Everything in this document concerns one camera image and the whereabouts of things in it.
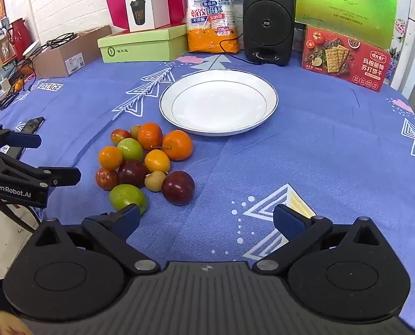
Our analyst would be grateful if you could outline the pink paper bag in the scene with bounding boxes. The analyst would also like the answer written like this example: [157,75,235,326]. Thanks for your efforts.
[99,0,187,30]

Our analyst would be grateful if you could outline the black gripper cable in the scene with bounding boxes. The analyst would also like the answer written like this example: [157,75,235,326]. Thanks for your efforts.
[0,200,40,233]

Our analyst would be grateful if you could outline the black speaker cable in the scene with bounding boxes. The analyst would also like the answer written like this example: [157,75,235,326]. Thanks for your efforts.
[219,32,264,66]

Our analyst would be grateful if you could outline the small orange tangerine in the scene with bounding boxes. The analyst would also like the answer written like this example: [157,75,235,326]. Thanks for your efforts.
[99,146,123,171]

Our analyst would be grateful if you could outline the orange tangerine with stem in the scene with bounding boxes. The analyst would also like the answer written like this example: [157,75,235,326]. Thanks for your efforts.
[162,130,194,161]

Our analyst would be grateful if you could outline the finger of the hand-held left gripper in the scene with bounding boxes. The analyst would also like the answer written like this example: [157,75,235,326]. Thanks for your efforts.
[0,123,42,153]
[0,153,82,188]

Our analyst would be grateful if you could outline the red kettle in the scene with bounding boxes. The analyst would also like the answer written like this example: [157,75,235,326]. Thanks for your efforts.
[9,18,32,59]

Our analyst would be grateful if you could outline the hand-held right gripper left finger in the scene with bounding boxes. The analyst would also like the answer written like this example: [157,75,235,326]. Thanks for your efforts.
[29,203,161,275]

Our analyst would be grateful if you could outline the small red plum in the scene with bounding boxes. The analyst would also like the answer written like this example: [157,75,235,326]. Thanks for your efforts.
[95,167,119,191]

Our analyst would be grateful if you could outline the orange pack of paper cups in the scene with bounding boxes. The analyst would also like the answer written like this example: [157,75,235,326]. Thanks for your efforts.
[179,0,241,54]

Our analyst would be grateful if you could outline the small red-green jujube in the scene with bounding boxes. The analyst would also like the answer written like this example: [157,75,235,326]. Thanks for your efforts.
[110,129,132,146]

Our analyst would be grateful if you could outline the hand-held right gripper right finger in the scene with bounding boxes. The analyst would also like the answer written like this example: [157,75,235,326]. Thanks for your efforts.
[252,204,386,276]

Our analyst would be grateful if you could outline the round orange tangerine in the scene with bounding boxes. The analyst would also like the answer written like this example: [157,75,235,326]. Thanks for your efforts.
[138,122,164,150]

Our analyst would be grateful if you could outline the white plate with dark rim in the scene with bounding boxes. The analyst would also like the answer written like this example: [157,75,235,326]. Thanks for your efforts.
[159,69,279,137]

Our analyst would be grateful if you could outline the black phone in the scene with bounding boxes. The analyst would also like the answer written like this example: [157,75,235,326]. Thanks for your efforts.
[3,117,45,158]

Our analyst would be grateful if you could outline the green round fruit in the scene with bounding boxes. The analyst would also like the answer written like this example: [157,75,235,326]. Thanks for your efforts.
[117,138,144,163]
[109,184,148,215]

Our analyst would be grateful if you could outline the shiny green gift box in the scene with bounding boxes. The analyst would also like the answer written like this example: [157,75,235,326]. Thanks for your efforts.
[294,0,399,50]

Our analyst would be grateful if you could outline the green cardboard shoe box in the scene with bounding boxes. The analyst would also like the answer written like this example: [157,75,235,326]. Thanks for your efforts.
[97,24,189,64]

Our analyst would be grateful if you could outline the floral wall poster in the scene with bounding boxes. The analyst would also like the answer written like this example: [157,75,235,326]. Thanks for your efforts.
[390,16,412,84]

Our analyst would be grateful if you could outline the red cracker box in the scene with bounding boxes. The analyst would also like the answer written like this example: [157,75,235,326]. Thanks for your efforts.
[301,25,391,92]

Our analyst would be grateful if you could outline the dark red plum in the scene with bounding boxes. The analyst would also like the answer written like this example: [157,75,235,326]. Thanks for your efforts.
[162,171,196,206]
[117,161,150,189]

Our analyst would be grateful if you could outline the yellow-orange citrus fruit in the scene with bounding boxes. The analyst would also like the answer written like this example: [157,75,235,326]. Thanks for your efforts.
[144,149,171,173]

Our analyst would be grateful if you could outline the black tangled cables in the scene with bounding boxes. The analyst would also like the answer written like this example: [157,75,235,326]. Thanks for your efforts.
[17,33,79,74]

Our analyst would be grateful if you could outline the black speaker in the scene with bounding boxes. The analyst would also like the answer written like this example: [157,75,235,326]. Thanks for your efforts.
[242,0,295,66]

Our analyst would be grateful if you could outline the small yellow-green jujube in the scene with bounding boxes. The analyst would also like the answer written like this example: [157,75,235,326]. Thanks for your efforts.
[145,171,167,192]

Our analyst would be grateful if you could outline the brown cardboard box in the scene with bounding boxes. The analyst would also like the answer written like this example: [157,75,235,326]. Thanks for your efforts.
[32,25,112,78]

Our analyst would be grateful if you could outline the wooden box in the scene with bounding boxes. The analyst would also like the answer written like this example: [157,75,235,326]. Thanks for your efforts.
[0,38,17,68]

